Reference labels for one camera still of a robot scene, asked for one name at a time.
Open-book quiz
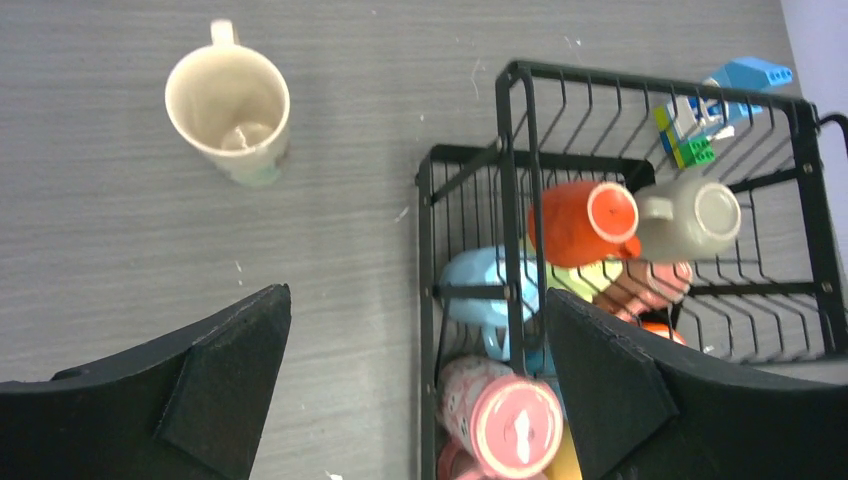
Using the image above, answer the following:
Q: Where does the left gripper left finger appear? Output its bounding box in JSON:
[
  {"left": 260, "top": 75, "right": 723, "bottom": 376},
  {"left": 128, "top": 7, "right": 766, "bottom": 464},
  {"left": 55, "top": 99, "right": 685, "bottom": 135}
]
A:
[{"left": 1, "top": 284, "right": 292, "bottom": 479}]

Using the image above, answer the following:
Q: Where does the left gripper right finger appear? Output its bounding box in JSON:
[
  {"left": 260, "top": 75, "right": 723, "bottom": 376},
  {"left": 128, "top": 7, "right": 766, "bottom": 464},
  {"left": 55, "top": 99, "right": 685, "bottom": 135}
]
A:
[{"left": 544, "top": 289, "right": 847, "bottom": 479}]

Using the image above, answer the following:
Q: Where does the cream floral tall mug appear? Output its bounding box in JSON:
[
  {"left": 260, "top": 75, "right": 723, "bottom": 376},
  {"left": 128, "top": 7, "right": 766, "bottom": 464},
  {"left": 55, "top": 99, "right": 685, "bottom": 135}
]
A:
[{"left": 164, "top": 19, "right": 291, "bottom": 187}]

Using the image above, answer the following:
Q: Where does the yellow mug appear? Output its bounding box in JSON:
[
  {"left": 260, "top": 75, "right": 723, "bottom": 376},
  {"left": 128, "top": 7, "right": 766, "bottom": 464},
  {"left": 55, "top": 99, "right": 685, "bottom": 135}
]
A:
[{"left": 544, "top": 422, "right": 583, "bottom": 480}]

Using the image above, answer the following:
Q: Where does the pink faceted mug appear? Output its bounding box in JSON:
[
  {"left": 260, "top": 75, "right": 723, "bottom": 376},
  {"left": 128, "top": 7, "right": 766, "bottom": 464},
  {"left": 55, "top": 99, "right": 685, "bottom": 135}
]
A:
[{"left": 436, "top": 440, "right": 492, "bottom": 480}]

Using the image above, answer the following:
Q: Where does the orange mug front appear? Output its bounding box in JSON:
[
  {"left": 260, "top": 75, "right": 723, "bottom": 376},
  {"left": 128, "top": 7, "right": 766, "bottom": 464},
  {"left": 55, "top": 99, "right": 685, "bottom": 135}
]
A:
[{"left": 641, "top": 322, "right": 687, "bottom": 345}]

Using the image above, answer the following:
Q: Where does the blue mug front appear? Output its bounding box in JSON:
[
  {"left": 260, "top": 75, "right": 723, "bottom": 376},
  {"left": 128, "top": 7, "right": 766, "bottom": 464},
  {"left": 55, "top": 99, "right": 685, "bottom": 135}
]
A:
[{"left": 525, "top": 344, "right": 557, "bottom": 380}]

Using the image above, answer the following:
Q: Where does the pink round mug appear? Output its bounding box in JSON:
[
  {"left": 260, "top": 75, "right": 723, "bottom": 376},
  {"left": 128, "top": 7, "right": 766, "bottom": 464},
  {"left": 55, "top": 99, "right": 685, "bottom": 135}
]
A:
[{"left": 438, "top": 355, "right": 564, "bottom": 479}]

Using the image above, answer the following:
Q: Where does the salmon pink mug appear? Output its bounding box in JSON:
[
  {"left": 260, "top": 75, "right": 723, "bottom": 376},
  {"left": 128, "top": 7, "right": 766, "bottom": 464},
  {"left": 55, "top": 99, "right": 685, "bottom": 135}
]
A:
[{"left": 593, "top": 259, "right": 693, "bottom": 323}]

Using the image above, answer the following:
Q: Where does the light green mug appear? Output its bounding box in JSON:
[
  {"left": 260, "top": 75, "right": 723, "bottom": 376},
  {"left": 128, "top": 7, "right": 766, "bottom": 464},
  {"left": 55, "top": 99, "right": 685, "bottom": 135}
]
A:
[{"left": 545, "top": 259, "right": 624, "bottom": 302}]

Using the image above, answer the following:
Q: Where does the orange mug on shelf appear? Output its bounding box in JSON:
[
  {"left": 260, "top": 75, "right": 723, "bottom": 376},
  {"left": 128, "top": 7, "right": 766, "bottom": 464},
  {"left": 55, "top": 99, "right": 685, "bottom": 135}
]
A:
[{"left": 526, "top": 181, "right": 642, "bottom": 268}]

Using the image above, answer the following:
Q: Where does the grey mug on shelf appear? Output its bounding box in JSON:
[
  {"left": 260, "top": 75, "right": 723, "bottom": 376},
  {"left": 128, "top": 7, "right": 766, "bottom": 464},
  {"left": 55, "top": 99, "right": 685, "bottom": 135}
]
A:
[{"left": 634, "top": 177, "right": 742, "bottom": 263}]

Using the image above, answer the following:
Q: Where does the light blue mug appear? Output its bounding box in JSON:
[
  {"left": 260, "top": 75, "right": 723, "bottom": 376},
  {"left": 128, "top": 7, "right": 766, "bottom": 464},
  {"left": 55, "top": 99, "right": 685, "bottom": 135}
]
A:
[{"left": 437, "top": 245, "right": 541, "bottom": 362}]

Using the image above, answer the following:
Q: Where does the toy block building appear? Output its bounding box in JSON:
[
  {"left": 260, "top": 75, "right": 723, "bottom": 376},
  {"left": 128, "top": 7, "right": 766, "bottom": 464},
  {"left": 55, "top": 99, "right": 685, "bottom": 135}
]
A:
[{"left": 653, "top": 57, "right": 794, "bottom": 170}]

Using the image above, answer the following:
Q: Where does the black wire dish rack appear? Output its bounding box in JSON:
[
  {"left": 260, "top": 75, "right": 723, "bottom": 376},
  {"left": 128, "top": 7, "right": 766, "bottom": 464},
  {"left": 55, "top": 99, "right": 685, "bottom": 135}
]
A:
[{"left": 415, "top": 58, "right": 847, "bottom": 479}]

